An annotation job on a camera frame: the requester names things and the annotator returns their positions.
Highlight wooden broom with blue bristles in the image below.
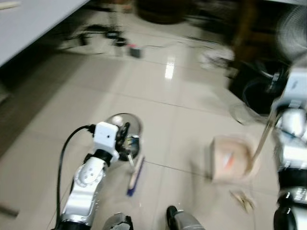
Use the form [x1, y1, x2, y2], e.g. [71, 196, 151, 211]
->
[126, 151, 145, 197]

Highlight black floor bin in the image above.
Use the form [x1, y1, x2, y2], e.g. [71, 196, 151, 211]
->
[229, 59, 289, 116]

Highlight round clear waste bin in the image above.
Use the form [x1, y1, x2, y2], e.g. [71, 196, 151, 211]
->
[105, 113, 144, 161]

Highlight white standing fan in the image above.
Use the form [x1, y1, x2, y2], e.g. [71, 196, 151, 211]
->
[275, 5, 307, 61]

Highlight brown wooden chair leg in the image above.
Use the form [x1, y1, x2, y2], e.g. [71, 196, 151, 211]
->
[232, 0, 260, 63]

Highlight silver left robot leg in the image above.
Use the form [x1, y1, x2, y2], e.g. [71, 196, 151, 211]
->
[102, 213, 134, 230]

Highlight grey and red power strip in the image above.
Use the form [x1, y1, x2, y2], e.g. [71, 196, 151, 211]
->
[128, 45, 144, 59]

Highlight beige paper scrap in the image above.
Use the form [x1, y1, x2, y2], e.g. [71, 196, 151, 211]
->
[230, 190, 256, 214]

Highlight dark round stool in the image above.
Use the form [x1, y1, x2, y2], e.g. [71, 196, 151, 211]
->
[136, 0, 193, 25]

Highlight white table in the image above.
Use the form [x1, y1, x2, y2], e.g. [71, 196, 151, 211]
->
[0, 0, 91, 68]

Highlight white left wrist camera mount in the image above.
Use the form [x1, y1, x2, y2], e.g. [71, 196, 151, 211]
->
[93, 122, 119, 157]

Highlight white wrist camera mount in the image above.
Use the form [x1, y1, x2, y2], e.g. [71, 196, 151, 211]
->
[93, 122, 119, 157]
[280, 66, 307, 110]

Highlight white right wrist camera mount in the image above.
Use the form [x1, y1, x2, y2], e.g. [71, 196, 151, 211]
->
[280, 66, 307, 110]

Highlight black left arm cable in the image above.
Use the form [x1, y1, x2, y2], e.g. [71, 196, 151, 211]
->
[56, 124, 96, 227]

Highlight black floor cable bundle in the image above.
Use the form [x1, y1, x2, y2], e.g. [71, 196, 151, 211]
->
[61, 26, 128, 49]

